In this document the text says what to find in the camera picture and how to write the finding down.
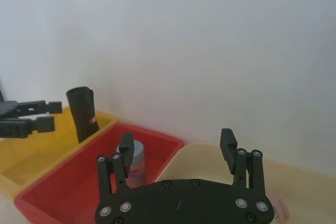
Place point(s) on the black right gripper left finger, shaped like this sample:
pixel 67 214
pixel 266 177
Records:
pixel 123 155

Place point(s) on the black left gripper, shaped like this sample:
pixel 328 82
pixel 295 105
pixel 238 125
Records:
pixel 7 108

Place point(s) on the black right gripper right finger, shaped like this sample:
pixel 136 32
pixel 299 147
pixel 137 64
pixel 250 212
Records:
pixel 229 153

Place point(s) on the pastel blue and pink can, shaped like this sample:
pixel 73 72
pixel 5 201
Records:
pixel 137 165

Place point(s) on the cream plastic bin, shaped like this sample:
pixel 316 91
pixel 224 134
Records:
pixel 202 161

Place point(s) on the yellow plastic bin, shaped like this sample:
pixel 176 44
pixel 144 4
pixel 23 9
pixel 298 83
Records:
pixel 39 148

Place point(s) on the black roll with red label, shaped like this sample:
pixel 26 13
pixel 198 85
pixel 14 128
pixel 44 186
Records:
pixel 83 115

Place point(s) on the red plastic bin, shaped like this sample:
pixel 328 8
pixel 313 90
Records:
pixel 78 179

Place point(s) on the translucent pink plastic packet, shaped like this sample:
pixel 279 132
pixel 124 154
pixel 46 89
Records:
pixel 280 207

